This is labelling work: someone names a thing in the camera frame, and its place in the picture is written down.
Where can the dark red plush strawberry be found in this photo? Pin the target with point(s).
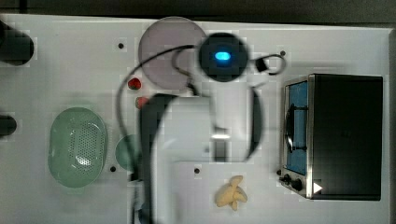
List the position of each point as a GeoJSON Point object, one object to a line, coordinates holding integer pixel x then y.
{"type": "Point", "coordinates": [134, 84]}

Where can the pink red plush strawberry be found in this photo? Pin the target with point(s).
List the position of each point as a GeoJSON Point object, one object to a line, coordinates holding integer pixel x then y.
{"type": "Point", "coordinates": [141, 101]}

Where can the black round pot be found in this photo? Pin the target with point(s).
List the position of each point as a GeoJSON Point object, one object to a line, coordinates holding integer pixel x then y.
{"type": "Point", "coordinates": [8, 125]}

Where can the round lavender plate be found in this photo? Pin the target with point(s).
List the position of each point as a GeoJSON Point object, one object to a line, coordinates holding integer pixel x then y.
{"type": "Point", "coordinates": [161, 39]}

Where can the yellow plush peeled banana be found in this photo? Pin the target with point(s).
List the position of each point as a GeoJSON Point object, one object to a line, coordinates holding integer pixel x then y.
{"type": "Point", "coordinates": [231, 194]}

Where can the silver black toaster oven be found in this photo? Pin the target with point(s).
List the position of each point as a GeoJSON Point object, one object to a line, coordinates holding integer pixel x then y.
{"type": "Point", "coordinates": [332, 137]}

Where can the black round container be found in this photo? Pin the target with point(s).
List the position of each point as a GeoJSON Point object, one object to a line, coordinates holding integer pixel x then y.
{"type": "Point", "coordinates": [16, 47]}

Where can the green oval strainer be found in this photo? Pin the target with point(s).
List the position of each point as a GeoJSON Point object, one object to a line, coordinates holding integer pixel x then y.
{"type": "Point", "coordinates": [77, 147]}

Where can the teal green cup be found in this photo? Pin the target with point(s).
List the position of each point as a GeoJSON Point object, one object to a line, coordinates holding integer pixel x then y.
{"type": "Point", "coordinates": [127, 152]}

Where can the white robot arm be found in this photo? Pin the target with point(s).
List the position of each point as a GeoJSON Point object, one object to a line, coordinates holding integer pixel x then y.
{"type": "Point", "coordinates": [220, 122]}

